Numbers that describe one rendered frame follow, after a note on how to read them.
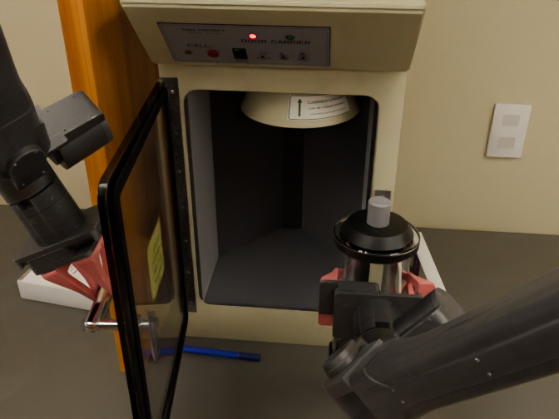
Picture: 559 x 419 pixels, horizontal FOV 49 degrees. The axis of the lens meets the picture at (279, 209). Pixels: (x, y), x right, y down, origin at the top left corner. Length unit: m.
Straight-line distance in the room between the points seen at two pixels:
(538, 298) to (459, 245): 0.94
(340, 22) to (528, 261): 0.78
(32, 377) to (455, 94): 0.92
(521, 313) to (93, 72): 0.55
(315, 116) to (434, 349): 0.46
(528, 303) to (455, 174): 0.97
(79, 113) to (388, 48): 0.34
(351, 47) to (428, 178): 0.67
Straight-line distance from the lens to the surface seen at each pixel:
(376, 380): 0.53
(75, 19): 0.75
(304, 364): 1.00
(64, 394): 1.01
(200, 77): 0.82
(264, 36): 0.71
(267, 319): 1.00
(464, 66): 1.27
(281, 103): 0.84
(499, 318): 0.41
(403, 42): 0.72
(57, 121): 0.65
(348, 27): 0.69
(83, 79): 0.77
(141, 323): 0.68
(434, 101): 1.28
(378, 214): 0.75
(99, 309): 0.70
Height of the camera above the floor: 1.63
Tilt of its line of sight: 30 degrees down
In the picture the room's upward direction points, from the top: straight up
